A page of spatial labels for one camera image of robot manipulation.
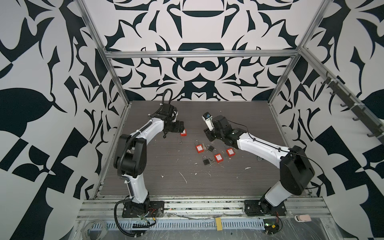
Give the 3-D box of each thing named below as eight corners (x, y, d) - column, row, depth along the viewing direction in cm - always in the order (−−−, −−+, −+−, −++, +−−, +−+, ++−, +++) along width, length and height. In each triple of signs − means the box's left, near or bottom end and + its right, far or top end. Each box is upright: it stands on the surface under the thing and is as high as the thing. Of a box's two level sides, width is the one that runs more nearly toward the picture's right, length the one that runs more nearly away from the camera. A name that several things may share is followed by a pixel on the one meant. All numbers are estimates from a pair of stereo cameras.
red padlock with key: (198, 154, 95) (198, 152, 93) (193, 142, 100) (193, 140, 99) (206, 151, 96) (206, 149, 95) (200, 139, 101) (201, 138, 100)
